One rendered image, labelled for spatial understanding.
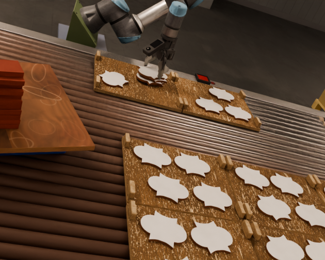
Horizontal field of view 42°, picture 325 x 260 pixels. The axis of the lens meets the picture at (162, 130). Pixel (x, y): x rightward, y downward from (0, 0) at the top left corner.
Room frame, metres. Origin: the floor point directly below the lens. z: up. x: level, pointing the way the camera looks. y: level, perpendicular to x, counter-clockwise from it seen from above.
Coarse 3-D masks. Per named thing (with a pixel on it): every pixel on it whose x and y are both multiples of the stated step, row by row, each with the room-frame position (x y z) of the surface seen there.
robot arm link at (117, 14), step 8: (104, 0) 2.23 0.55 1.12; (112, 0) 2.21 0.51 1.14; (120, 0) 2.22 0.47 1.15; (104, 8) 2.20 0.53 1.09; (112, 8) 2.20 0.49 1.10; (120, 8) 2.21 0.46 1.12; (128, 8) 2.28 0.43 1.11; (104, 16) 2.19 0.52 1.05; (112, 16) 2.20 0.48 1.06; (120, 16) 2.21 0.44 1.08
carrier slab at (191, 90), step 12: (180, 84) 2.02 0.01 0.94; (192, 84) 2.08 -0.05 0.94; (204, 84) 2.14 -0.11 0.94; (180, 96) 1.88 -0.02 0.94; (192, 96) 1.93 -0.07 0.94; (204, 96) 1.99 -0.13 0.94; (192, 108) 1.81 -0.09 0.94; (216, 120) 1.82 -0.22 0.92; (228, 120) 1.84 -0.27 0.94; (240, 120) 1.90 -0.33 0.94; (252, 120) 1.95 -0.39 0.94
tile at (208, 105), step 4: (196, 100) 1.89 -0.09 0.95; (200, 100) 1.91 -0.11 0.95; (204, 100) 1.92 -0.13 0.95; (208, 100) 1.94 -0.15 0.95; (212, 100) 1.96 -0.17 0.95; (196, 104) 1.86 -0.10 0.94; (200, 104) 1.86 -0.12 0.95; (204, 104) 1.88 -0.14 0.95; (208, 104) 1.90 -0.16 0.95; (212, 104) 1.92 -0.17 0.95; (216, 104) 1.93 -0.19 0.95; (204, 108) 1.85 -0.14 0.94; (208, 108) 1.85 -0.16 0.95; (212, 108) 1.87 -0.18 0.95; (216, 108) 1.89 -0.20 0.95; (220, 108) 1.91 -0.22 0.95; (216, 112) 1.86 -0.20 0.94
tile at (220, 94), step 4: (212, 88) 2.10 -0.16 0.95; (216, 88) 2.13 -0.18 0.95; (208, 92) 2.06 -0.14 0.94; (212, 92) 2.05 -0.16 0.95; (216, 92) 2.07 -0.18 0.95; (220, 92) 2.10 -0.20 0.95; (224, 92) 2.12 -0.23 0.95; (216, 96) 2.04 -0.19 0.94; (220, 96) 2.05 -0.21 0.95; (224, 96) 2.07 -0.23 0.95; (228, 96) 2.09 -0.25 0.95; (232, 96) 2.11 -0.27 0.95; (224, 100) 2.04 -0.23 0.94; (228, 100) 2.04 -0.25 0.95; (232, 100) 2.08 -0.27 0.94
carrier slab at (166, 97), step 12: (96, 60) 1.88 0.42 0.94; (108, 60) 1.94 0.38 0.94; (96, 72) 1.76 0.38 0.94; (120, 72) 1.86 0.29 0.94; (132, 72) 1.92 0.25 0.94; (132, 84) 1.80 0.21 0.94; (144, 84) 1.85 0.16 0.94; (168, 84) 1.96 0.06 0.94; (120, 96) 1.66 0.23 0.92; (132, 96) 1.68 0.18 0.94; (144, 96) 1.73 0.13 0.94; (156, 96) 1.78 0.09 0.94; (168, 96) 1.83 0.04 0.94; (168, 108) 1.73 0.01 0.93; (180, 108) 1.76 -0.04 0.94
